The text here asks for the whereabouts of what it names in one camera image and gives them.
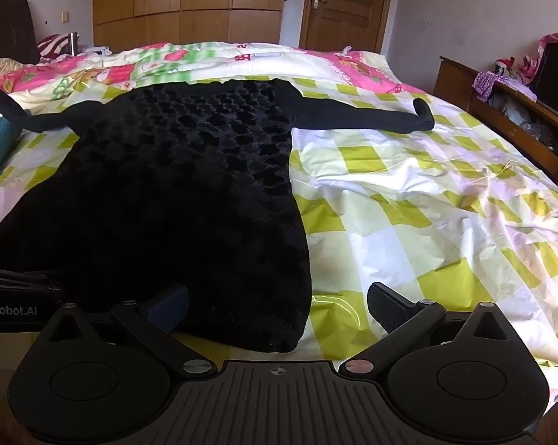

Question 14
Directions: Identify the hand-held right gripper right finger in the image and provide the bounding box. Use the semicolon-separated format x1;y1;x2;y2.
338;282;521;377

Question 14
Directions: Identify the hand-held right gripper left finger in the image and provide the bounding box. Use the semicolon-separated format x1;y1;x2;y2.
40;284;216;377

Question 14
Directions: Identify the black knitted sweater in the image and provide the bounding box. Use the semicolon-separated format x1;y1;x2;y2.
0;78;436;354

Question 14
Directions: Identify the yellow-green checked bed sheet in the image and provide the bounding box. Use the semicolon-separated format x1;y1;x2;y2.
0;49;558;409

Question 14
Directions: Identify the wooden side cabinet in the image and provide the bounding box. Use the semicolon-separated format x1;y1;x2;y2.
434;56;558;187

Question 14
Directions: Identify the beige pillow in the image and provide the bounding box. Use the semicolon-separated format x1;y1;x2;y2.
0;58;26;79

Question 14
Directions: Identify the pink floral quilt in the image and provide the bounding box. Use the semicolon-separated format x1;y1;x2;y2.
0;42;428;103

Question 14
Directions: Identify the purple patterned cloth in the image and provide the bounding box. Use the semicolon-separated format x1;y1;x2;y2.
472;70;537;103

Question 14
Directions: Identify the red striped pillow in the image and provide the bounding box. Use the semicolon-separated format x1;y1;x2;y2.
37;34;79;62

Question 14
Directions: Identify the dark wooden headboard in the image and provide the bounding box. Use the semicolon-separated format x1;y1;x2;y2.
0;0;40;68

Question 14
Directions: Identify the black television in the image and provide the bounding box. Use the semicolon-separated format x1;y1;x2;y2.
531;44;558;127

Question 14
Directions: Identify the brown wooden door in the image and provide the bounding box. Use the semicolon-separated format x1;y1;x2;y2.
300;0;396;53

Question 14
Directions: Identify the wooden wardrobe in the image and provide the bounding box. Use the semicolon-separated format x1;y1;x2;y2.
92;0;289;53

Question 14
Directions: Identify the pink patterned cloth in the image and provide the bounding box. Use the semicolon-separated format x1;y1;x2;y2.
522;32;558;85

